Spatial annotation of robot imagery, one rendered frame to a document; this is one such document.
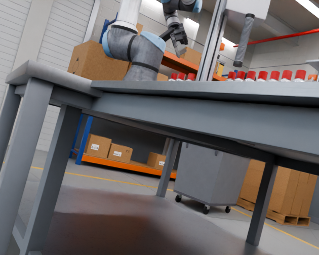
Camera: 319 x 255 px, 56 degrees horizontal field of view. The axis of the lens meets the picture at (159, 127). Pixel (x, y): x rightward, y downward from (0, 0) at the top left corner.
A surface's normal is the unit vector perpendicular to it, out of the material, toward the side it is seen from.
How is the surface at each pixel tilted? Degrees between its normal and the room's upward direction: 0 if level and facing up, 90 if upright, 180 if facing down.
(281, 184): 90
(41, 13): 90
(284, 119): 90
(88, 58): 90
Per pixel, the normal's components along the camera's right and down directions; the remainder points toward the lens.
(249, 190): -0.78, -0.23
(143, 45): -0.30, -0.10
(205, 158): -0.63, -0.14
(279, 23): 0.51, 0.10
